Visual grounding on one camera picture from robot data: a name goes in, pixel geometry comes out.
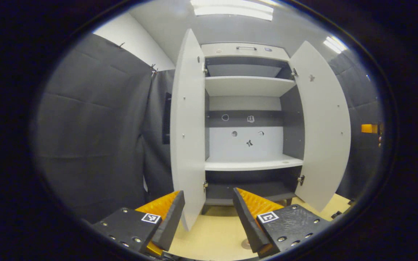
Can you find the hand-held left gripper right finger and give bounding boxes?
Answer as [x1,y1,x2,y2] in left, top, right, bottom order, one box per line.
[233,187,332,258]

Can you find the large ceiling light panel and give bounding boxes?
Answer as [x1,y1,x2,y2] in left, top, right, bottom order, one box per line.
[190,0,274,21]

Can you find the black backdrop cloth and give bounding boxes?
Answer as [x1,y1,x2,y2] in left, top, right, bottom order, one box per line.
[35,33,385,223]

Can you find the black left door handle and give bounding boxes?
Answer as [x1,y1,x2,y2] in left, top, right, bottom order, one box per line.
[163,92,172,145]

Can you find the small ceiling light panel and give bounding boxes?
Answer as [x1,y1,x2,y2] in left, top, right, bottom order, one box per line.
[323,35,348,55]

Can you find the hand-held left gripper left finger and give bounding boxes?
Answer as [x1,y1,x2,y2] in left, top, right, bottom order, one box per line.
[92,190,186,258]

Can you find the white cabinet door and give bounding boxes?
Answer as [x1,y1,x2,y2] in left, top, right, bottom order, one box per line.
[289,41,352,212]
[170,28,208,231]

